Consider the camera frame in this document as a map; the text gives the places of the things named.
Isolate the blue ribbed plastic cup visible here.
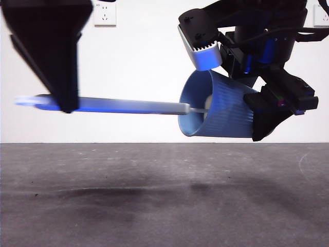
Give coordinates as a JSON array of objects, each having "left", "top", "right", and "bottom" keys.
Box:
[{"left": 178, "top": 69, "right": 255, "bottom": 138}]

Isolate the cup brush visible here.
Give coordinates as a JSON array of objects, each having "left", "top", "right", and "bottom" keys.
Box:
[{"left": 14, "top": 94, "right": 213, "bottom": 116}]

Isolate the white wall socket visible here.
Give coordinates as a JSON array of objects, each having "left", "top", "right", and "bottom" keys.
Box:
[
  {"left": 92, "top": 2, "right": 117, "bottom": 27},
  {"left": 313, "top": 4, "right": 329, "bottom": 28}
]

